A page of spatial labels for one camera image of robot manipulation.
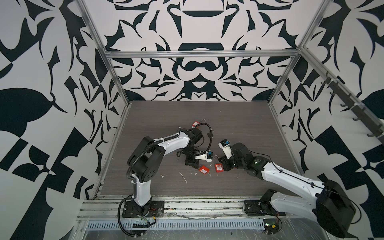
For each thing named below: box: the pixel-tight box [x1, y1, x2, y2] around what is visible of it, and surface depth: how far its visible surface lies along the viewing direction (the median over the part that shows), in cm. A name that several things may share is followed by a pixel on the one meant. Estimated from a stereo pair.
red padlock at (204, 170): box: [199, 165, 210, 175], surface depth 86 cm
